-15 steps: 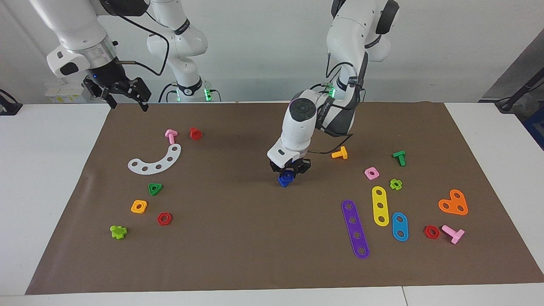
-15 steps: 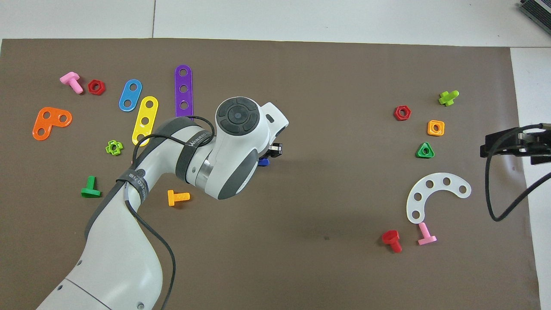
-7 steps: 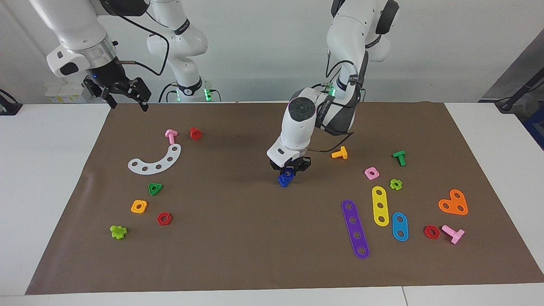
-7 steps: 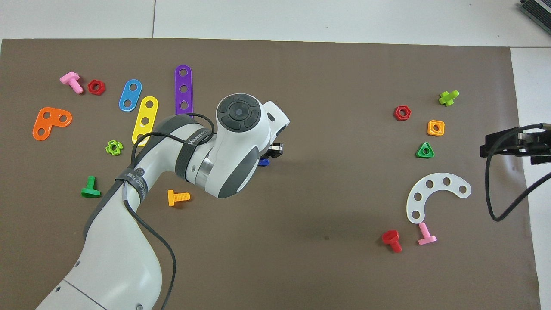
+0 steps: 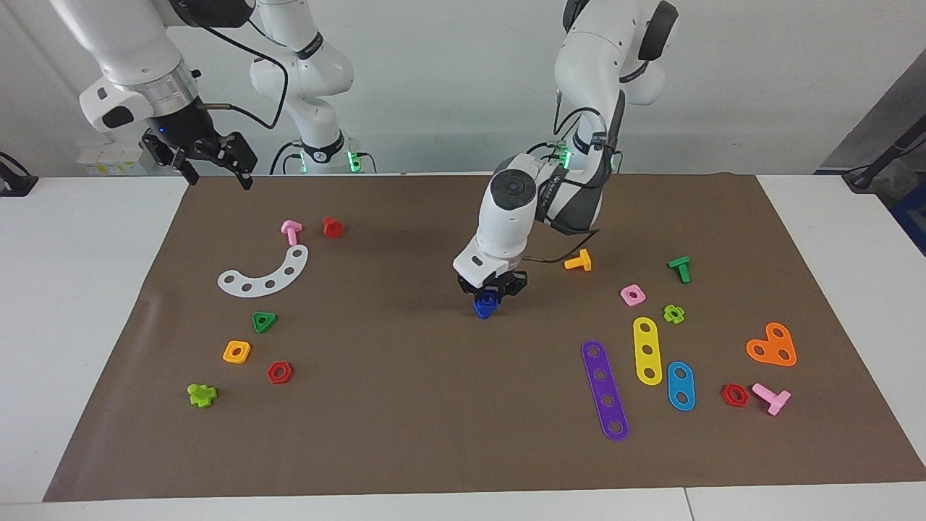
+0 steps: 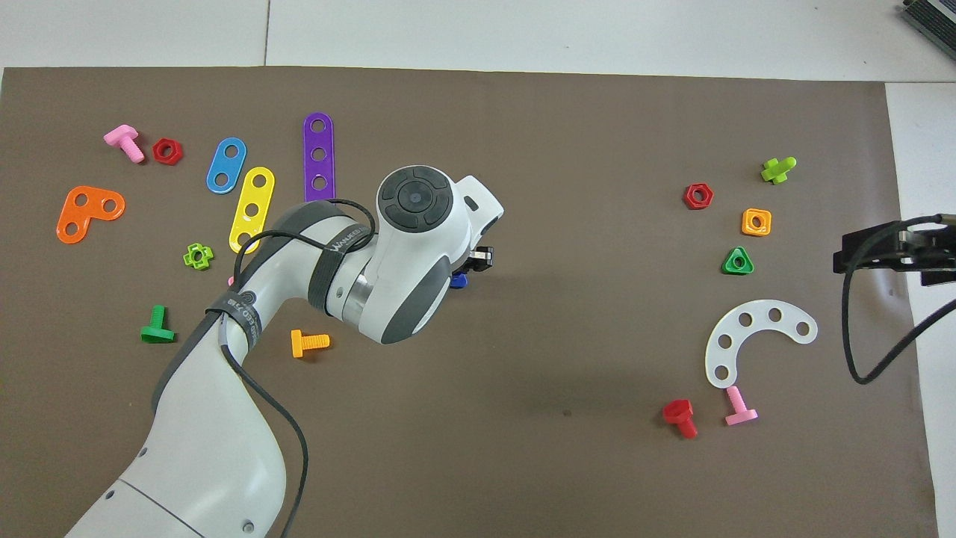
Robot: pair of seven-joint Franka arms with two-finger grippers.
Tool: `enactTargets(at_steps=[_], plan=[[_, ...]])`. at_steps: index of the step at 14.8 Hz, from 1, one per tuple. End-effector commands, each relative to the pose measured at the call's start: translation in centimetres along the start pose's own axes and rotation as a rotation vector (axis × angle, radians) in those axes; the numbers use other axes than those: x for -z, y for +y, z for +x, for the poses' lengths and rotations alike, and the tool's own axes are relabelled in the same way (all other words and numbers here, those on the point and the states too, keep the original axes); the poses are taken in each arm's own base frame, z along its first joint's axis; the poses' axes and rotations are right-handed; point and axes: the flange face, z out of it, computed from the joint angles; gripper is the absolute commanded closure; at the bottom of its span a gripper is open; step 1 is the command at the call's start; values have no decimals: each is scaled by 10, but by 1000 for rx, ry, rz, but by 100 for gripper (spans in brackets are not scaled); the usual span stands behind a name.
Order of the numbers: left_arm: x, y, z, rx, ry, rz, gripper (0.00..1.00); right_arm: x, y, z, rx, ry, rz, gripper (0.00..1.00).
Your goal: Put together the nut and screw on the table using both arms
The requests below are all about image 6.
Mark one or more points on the green triangle nut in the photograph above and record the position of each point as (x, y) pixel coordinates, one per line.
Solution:
(728, 267)

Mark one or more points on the dark grey ribbed device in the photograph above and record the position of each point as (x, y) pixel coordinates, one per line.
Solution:
(933, 22)

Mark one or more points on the orange plastic screw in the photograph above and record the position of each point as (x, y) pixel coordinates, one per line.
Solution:
(310, 343)

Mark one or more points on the white curved five-hole strip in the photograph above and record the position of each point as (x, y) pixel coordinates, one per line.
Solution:
(759, 314)

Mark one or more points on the red plastic screw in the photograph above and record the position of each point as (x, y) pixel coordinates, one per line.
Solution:
(678, 411)

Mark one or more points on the pink plastic screw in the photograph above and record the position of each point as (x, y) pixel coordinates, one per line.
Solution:
(121, 137)
(739, 411)

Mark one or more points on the brown table mat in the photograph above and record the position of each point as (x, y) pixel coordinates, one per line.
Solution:
(523, 149)

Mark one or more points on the lime cross-head screw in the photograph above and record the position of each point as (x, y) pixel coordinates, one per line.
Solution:
(777, 172)

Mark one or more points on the orange square nut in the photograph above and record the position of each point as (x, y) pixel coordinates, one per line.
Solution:
(747, 222)

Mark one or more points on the orange three-hole angle plate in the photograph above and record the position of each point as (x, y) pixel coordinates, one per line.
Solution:
(93, 213)

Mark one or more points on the lime cross nut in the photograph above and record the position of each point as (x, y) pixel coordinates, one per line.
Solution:
(189, 258)

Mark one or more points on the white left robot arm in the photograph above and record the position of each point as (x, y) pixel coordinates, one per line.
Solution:
(209, 418)

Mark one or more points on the blue triangle-head screw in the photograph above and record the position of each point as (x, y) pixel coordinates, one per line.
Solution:
(463, 282)

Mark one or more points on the blue two-hole strip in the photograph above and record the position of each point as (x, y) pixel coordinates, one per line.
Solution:
(226, 165)

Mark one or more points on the yellow three-hole strip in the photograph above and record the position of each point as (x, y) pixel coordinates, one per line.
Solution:
(256, 196)

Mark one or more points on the purple four-hole strip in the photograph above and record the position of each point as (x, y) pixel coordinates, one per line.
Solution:
(319, 140)

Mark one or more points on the red hexagon nut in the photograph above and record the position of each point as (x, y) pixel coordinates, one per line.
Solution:
(158, 152)
(688, 196)

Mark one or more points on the green plastic screw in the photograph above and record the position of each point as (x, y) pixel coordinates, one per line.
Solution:
(157, 329)

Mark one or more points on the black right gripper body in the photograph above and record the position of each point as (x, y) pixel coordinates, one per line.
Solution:
(930, 240)

